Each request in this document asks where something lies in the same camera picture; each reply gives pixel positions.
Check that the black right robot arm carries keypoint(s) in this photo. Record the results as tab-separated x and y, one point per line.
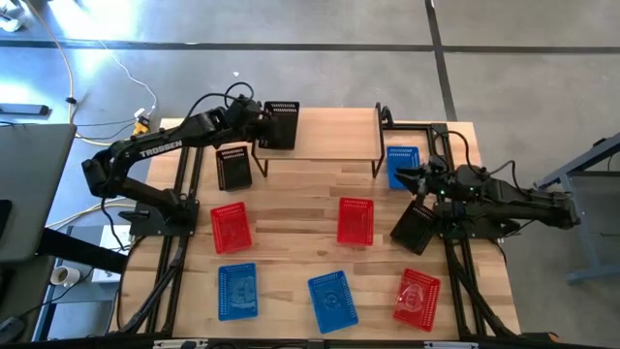
533	206

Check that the black computer mouse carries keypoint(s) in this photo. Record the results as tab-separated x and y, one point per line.
9	330

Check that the white power plug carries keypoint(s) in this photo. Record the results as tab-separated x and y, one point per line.
140	112

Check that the silver metal bracket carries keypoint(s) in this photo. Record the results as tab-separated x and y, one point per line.
169	344
450	345

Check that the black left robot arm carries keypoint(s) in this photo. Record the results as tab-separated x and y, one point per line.
160	148

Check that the wooden shelf with black legs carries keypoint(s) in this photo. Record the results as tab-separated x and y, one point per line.
334	133

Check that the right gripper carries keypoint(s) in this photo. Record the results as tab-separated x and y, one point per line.
438	181

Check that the grey desk top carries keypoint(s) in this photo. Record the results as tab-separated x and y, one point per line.
34	184

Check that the white power box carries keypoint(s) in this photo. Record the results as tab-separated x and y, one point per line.
114	240

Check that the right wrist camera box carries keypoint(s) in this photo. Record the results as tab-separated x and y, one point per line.
438	166

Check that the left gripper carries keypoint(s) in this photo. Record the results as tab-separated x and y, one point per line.
247	130

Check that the black plastic basket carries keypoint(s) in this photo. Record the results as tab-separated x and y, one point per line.
412	231
286	131
235	172

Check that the black curved frame hook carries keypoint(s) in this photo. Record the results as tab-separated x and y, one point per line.
386	116

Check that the black aluminium rig frame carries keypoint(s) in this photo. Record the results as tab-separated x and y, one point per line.
412	126

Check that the grey-blue metal table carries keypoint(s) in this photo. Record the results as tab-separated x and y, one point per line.
593	275

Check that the black desk beam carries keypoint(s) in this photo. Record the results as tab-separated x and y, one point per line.
82	252

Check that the dark flat bar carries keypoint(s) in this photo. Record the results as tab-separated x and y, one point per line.
24	109

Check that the black object on desk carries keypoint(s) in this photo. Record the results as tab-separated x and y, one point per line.
4	218

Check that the white crumpled cloth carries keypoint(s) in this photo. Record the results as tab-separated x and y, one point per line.
14	22

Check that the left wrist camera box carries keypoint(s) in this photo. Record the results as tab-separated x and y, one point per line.
248	106

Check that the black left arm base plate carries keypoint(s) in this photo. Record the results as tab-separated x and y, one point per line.
150	225

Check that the blue plastic basket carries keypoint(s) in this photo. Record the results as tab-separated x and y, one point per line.
237	293
332	303
402	157

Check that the yellow power plug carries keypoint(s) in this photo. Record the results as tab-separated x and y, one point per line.
141	127

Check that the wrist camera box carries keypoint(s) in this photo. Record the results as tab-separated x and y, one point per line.
248	106
438	166

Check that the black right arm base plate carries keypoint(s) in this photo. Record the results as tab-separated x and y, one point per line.
491	231

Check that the white paper cup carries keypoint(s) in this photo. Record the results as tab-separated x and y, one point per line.
68	277

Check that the red plastic basket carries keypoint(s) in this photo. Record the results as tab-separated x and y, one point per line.
416	300
231	230
355	223

